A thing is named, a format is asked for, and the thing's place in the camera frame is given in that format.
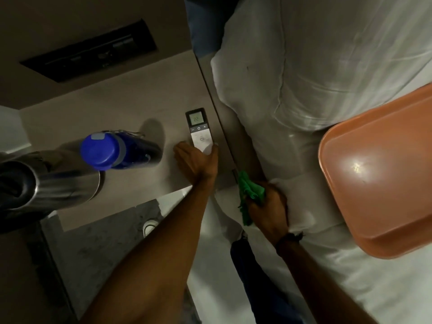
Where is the orange plastic tray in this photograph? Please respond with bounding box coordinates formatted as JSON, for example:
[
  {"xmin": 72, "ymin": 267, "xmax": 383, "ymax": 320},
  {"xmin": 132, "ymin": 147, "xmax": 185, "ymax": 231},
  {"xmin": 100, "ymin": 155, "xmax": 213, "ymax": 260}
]
[{"xmin": 318, "ymin": 83, "xmax": 432, "ymax": 260}]

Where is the green cleaning cloth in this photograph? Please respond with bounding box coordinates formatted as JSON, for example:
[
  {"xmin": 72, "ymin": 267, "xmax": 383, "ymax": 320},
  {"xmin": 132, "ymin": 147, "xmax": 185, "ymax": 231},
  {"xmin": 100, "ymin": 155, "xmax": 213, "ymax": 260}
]
[{"xmin": 236, "ymin": 170, "xmax": 266, "ymax": 227}]

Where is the person's left hand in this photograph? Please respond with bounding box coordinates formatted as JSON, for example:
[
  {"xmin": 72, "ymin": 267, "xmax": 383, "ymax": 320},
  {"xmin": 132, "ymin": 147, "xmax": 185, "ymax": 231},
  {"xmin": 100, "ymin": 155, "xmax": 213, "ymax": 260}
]
[{"xmin": 173, "ymin": 141, "xmax": 219, "ymax": 187}]

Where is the black wall switch panel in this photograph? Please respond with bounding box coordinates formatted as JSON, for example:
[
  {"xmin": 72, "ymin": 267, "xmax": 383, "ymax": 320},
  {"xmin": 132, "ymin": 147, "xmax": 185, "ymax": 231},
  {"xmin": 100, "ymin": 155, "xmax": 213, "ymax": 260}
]
[{"xmin": 20, "ymin": 19, "xmax": 158, "ymax": 83}]

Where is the white remote control with display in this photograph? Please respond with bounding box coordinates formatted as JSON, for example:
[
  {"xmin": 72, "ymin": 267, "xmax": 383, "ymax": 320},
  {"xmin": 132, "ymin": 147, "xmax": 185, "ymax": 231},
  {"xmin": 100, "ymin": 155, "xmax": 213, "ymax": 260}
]
[{"xmin": 185, "ymin": 107, "xmax": 217, "ymax": 155}]

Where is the stainless steel flask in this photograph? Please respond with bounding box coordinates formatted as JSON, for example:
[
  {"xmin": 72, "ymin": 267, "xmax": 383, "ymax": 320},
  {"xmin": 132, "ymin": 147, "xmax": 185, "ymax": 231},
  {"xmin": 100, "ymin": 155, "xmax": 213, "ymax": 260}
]
[{"xmin": 0, "ymin": 150, "xmax": 104, "ymax": 234}]

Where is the person's left forearm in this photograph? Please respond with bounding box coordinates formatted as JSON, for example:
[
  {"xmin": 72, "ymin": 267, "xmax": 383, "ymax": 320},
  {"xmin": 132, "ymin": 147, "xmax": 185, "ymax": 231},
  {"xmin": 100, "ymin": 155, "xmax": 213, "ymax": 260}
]
[{"xmin": 79, "ymin": 175, "xmax": 218, "ymax": 324}]

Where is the white pillow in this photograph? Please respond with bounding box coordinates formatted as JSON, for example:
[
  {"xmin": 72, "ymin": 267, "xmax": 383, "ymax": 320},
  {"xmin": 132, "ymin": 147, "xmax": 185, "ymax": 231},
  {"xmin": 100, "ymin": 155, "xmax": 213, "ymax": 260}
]
[{"xmin": 211, "ymin": 0, "xmax": 432, "ymax": 133}]

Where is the white bed sheet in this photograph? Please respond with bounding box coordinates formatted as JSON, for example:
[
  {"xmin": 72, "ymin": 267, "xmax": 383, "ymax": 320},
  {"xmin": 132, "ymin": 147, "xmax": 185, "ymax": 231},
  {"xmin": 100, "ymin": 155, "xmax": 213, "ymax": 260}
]
[{"xmin": 187, "ymin": 125, "xmax": 432, "ymax": 324}]

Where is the person's right forearm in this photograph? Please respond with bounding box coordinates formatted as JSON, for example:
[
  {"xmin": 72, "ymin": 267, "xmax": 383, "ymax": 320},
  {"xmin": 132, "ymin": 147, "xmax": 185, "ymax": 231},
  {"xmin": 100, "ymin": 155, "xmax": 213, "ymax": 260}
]
[{"xmin": 275, "ymin": 233, "xmax": 376, "ymax": 324}]

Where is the person's right hand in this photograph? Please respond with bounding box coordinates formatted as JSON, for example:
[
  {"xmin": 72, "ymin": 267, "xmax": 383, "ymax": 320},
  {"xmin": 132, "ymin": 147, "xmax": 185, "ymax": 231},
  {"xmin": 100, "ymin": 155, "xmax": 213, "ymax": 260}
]
[{"xmin": 246, "ymin": 180, "xmax": 290, "ymax": 247}]

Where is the blue water bottle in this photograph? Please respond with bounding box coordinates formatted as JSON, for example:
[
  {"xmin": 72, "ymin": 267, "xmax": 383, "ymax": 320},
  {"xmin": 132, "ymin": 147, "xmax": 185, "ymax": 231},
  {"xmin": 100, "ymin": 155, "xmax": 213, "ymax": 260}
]
[{"xmin": 80, "ymin": 129, "xmax": 163, "ymax": 171}]

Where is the person's white shoe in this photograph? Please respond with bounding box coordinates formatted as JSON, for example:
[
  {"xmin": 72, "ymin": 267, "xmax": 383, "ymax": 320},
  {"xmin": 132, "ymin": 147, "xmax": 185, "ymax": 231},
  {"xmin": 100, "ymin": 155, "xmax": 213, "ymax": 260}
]
[{"xmin": 142, "ymin": 217, "xmax": 159, "ymax": 239}]

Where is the beige bedside table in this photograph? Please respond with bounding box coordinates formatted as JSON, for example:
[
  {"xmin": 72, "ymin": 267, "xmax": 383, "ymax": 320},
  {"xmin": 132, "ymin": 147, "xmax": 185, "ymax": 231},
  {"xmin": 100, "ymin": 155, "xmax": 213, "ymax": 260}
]
[{"xmin": 18, "ymin": 50, "xmax": 264, "ymax": 232}]

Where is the blue padded headboard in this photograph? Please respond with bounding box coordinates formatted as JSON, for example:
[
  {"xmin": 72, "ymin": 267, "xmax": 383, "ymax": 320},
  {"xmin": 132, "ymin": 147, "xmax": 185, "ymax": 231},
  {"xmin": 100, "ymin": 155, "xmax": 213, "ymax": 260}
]
[{"xmin": 184, "ymin": 0, "xmax": 231, "ymax": 60}]

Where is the person's blue trouser leg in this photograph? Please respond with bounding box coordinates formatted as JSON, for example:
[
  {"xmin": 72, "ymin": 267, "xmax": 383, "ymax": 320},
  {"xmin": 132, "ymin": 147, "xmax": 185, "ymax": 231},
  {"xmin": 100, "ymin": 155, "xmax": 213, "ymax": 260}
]
[{"xmin": 230, "ymin": 233, "xmax": 306, "ymax": 324}]

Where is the black wristband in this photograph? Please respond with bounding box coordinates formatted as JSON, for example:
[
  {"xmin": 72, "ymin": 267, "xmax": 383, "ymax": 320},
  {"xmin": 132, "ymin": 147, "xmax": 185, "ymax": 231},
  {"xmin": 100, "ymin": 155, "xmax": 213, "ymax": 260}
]
[{"xmin": 275, "ymin": 232, "xmax": 304, "ymax": 248}]

